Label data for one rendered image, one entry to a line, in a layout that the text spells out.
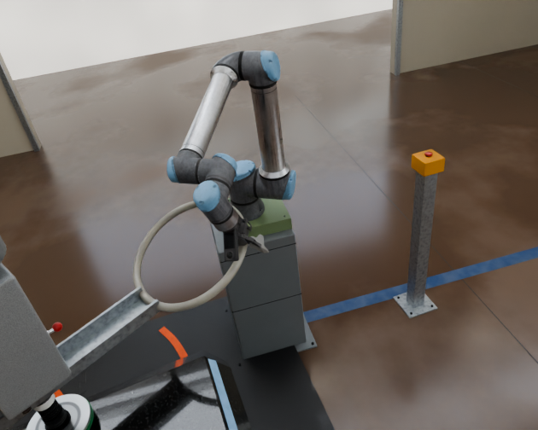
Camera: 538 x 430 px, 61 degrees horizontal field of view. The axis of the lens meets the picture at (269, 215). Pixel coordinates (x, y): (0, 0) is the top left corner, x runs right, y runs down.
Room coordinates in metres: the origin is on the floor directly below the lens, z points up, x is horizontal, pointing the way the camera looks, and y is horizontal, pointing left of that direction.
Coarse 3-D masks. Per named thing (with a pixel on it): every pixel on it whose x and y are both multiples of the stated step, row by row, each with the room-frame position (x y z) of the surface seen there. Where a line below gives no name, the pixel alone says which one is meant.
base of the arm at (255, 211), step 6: (258, 198) 1.97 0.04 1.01; (234, 204) 1.95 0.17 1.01; (240, 204) 1.93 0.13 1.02; (246, 204) 1.93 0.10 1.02; (252, 204) 1.94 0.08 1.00; (258, 204) 1.96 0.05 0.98; (240, 210) 1.93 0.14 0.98; (246, 210) 1.92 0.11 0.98; (252, 210) 1.93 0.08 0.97; (258, 210) 1.94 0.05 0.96; (264, 210) 1.98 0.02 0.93; (246, 216) 1.91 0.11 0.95; (252, 216) 1.92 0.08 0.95; (258, 216) 1.93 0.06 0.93
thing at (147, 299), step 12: (192, 204) 1.58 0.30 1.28; (168, 216) 1.58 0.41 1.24; (240, 216) 1.43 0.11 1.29; (156, 228) 1.54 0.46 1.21; (144, 240) 1.50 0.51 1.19; (144, 252) 1.46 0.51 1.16; (240, 252) 1.27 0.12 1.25; (240, 264) 1.23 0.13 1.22; (228, 276) 1.19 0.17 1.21; (216, 288) 1.16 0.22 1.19; (144, 300) 1.23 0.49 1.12; (192, 300) 1.15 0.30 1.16; (204, 300) 1.14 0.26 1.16
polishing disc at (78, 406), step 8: (56, 400) 1.02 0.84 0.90; (64, 400) 1.02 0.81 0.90; (72, 400) 1.01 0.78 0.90; (80, 400) 1.01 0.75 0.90; (64, 408) 0.99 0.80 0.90; (72, 408) 0.98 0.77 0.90; (80, 408) 0.98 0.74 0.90; (88, 408) 0.97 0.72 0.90; (32, 416) 0.97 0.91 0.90; (40, 416) 0.97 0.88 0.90; (72, 416) 0.95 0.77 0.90; (80, 416) 0.94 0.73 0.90; (88, 416) 0.94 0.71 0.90; (32, 424) 0.94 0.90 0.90; (40, 424) 0.94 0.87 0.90; (72, 424) 0.92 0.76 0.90; (80, 424) 0.92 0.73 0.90; (88, 424) 0.92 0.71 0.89
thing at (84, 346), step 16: (128, 304) 1.23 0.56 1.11; (144, 304) 1.23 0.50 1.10; (96, 320) 1.15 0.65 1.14; (112, 320) 1.18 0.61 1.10; (128, 320) 1.12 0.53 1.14; (144, 320) 1.15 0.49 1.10; (80, 336) 1.10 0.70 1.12; (96, 336) 1.11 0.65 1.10; (112, 336) 1.07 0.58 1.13; (64, 352) 1.06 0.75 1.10; (80, 352) 1.05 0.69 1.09; (96, 352) 1.02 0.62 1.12; (80, 368) 0.98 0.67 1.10; (64, 384) 0.94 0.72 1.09; (0, 416) 0.82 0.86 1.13; (16, 416) 0.84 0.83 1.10
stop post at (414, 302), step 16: (416, 160) 2.03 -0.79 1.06; (432, 160) 1.98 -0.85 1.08; (416, 176) 2.06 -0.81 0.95; (432, 176) 2.00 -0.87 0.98; (416, 192) 2.05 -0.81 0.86; (432, 192) 2.00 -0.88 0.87; (416, 208) 2.03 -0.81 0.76; (432, 208) 2.00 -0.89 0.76; (416, 224) 2.02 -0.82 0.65; (416, 240) 2.01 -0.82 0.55; (416, 256) 2.00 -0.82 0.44; (416, 272) 1.99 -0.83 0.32; (416, 288) 1.99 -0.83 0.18; (400, 304) 2.04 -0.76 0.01; (416, 304) 1.99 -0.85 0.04; (432, 304) 2.00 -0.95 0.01
